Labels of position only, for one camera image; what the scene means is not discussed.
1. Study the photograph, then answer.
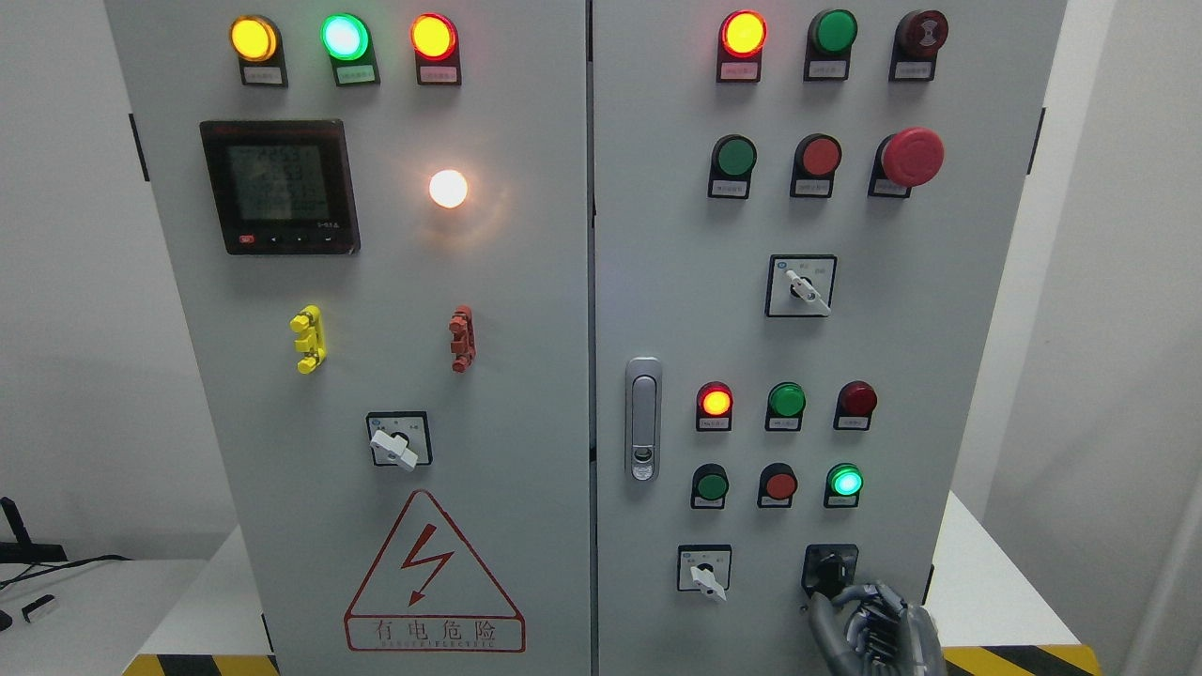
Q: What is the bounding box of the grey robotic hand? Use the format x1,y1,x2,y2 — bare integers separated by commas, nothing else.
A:
807,582,948,675

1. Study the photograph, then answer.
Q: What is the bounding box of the black rotary knob switch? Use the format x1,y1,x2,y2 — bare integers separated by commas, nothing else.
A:
802,544,859,599

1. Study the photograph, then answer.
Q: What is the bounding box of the red push button lower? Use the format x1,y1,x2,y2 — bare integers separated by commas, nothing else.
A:
757,462,798,509

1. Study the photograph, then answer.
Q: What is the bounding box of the red push button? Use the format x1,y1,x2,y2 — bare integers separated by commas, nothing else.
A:
757,462,798,509
790,134,841,198

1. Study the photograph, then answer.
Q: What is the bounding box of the green push button lower left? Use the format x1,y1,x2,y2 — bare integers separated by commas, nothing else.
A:
690,463,730,510

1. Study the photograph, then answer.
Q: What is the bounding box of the red indicator middle right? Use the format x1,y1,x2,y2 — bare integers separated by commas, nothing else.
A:
833,380,879,431

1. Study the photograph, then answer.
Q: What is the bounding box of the green indicator middle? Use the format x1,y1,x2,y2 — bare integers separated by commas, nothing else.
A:
763,381,808,432

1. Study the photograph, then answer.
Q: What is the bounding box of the red lit indicator middle left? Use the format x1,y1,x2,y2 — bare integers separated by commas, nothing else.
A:
695,381,733,432

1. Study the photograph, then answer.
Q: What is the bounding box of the red lit indicator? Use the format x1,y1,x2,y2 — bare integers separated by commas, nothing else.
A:
695,381,733,432
716,8,768,83

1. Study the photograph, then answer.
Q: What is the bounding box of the red high voltage warning sticker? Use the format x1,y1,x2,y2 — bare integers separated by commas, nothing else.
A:
344,490,526,653

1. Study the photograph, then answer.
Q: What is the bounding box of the grey electrical control cabinet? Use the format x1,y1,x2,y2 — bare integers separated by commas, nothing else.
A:
105,1,1066,675

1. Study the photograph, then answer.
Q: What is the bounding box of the red push button upper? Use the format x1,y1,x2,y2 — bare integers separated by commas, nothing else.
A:
790,134,841,198

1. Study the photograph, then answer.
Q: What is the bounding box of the red emergency stop mushroom button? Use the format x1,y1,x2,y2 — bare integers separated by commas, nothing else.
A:
867,128,946,198

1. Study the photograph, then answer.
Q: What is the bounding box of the red terminal connector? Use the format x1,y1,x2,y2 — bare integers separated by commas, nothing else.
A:
448,306,477,374

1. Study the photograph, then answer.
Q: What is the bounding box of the green push button upper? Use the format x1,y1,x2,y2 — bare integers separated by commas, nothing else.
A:
707,134,757,200

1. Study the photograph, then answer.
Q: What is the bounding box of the dark red buzzer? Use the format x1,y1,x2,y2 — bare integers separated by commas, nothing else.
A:
888,8,950,82

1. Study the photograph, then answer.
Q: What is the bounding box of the green indicator top right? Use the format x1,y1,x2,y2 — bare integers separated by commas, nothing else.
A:
803,8,858,82

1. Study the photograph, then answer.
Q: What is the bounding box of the red lit indicator top right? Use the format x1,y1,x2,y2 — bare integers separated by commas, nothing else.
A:
716,8,768,83

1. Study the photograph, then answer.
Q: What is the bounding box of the white glowing indicator lamp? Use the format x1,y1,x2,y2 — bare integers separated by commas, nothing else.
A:
426,168,470,209

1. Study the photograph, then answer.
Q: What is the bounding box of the yellow terminal connector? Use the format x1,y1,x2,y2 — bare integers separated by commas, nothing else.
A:
288,304,327,374

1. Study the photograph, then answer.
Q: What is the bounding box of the white platform with hazard stripes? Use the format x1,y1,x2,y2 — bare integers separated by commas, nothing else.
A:
125,497,1101,675

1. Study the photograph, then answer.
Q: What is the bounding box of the red-orange indicator light left door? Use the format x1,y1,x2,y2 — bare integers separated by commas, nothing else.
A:
409,12,462,85

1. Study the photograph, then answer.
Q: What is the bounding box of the black digital power meter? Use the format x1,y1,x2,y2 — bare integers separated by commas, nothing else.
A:
200,119,361,255

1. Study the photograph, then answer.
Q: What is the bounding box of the green lit indicator light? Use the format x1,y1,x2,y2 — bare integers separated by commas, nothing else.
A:
319,12,379,88

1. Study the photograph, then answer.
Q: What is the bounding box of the small white black device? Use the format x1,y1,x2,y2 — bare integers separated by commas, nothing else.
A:
22,594,56,623

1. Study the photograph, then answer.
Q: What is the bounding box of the black monitor stand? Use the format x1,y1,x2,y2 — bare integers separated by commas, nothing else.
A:
1,497,69,564

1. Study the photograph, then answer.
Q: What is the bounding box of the yellow indicator light top left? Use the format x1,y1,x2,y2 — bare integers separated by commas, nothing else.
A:
230,14,288,88

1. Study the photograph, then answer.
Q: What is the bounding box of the white selector switch lower right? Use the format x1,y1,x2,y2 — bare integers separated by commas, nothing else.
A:
676,545,732,604

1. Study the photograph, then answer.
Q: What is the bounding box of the white selector switch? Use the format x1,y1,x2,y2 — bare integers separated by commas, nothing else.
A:
764,253,838,319
676,545,732,604

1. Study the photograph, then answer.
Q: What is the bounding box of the silver door latch handle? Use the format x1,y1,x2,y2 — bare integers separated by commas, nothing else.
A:
625,358,662,481

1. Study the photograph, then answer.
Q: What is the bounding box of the white selector switch upper right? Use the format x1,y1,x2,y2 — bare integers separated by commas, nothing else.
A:
764,253,838,319

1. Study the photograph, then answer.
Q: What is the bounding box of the white selector switch left door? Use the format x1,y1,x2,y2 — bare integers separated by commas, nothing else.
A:
365,410,433,472

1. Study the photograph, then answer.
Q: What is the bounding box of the black cable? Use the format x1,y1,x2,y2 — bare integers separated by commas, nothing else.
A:
0,555,132,592

